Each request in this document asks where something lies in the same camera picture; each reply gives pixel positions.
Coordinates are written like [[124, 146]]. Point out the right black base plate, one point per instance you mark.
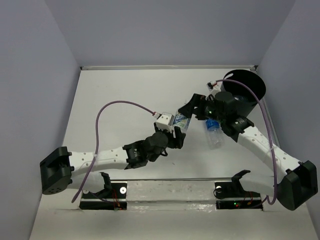
[[231, 197]]

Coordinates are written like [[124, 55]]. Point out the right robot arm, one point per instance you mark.
[[293, 182]]

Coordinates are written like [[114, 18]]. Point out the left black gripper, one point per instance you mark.
[[179, 136]]

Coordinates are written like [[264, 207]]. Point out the blue label bottle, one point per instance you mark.
[[214, 133]]

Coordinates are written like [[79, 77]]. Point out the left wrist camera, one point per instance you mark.
[[163, 121]]

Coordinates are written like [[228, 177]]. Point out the green white label bottle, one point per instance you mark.
[[181, 121]]

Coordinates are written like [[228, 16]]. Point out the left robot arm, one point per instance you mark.
[[63, 169]]

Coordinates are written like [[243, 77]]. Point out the black cylindrical bin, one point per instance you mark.
[[245, 100]]

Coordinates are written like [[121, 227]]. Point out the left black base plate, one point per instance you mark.
[[109, 200]]

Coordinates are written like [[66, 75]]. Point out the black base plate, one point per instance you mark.
[[109, 200], [231, 197]]

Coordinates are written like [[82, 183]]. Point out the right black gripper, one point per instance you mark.
[[187, 109]]

